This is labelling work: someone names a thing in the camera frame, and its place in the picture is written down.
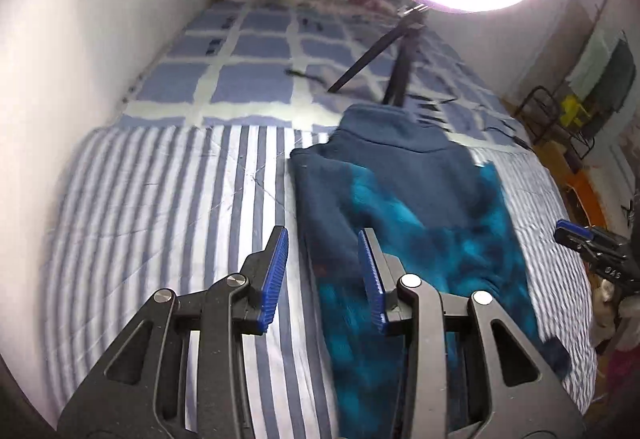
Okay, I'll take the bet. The black tripod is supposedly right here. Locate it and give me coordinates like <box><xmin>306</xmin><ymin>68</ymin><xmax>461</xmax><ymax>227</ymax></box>
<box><xmin>327</xmin><ymin>4</ymin><xmax>432</xmax><ymax>108</ymax></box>

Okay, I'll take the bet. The grey white striped quilt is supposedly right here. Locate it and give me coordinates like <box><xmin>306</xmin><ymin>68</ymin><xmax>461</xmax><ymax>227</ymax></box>
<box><xmin>42</xmin><ymin>124</ymin><xmax>599</xmax><ymax>439</ymax></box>

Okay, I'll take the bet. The yellow stool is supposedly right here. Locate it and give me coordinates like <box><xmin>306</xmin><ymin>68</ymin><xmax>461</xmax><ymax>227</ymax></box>
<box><xmin>560</xmin><ymin>96</ymin><xmax>589</xmax><ymax>128</ymax></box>

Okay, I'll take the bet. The black metal chair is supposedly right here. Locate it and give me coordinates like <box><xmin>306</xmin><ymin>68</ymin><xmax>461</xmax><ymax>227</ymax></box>
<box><xmin>516</xmin><ymin>86</ymin><xmax>597</xmax><ymax>160</ymax></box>

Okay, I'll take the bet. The blue plaid fleece jacket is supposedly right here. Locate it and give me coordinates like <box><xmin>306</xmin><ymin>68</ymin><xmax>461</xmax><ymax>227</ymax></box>
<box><xmin>289</xmin><ymin>103</ymin><xmax>573</xmax><ymax>439</ymax></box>

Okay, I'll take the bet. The small dark cord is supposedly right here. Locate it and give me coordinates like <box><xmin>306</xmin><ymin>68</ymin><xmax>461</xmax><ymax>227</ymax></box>
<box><xmin>284</xmin><ymin>68</ymin><xmax>327</xmax><ymax>84</ymax></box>

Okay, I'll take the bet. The blue checked bedsheet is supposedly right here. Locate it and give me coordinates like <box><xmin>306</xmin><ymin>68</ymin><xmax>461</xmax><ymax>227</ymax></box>
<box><xmin>117</xmin><ymin>1</ymin><xmax>532</xmax><ymax>150</ymax></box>

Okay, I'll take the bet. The orange round object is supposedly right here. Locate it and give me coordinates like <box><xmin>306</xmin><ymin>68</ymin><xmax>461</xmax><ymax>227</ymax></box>
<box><xmin>561</xmin><ymin>170</ymin><xmax>609</xmax><ymax>231</ymax></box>

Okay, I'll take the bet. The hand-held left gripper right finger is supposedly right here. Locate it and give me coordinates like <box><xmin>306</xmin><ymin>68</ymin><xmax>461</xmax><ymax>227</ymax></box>
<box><xmin>356</xmin><ymin>228</ymin><xmax>587</xmax><ymax>439</ymax></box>

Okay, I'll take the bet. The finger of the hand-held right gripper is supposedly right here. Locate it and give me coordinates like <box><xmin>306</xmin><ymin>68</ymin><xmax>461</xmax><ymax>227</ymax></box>
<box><xmin>554</xmin><ymin>218</ymin><xmax>599</xmax><ymax>254</ymax></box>

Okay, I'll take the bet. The clothes drying rack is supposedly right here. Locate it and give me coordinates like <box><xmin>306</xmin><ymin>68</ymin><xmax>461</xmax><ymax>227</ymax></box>
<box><xmin>570</xmin><ymin>30</ymin><xmax>637</xmax><ymax>110</ymax></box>

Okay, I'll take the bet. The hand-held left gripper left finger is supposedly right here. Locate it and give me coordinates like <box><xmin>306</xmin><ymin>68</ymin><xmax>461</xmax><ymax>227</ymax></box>
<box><xmin>57</xmin><ymin>225</ymin><xmax>291</xmax><ymax>439</ymax></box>

